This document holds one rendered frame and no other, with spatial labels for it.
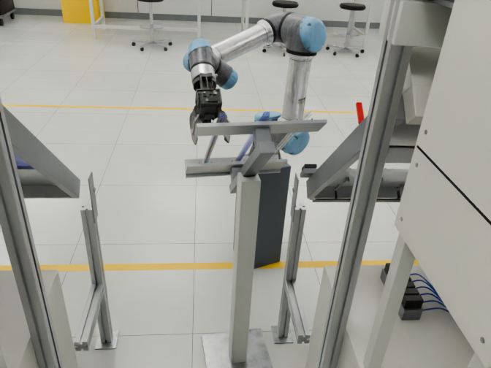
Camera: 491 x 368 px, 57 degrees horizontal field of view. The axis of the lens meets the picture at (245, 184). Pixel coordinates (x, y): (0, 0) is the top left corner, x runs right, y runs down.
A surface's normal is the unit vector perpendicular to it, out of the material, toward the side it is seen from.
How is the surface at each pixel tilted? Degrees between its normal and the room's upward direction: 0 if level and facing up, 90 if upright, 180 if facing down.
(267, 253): 90
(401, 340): 0
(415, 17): 90
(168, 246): 0
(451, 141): 90
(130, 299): 0
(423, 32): 90
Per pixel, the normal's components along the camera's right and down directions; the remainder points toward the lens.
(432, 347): 0.05, -0.86
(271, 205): 0.44, 0.47
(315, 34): 0.65, 0.29
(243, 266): 0.21, 0.51
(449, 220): -1.00, 0.00
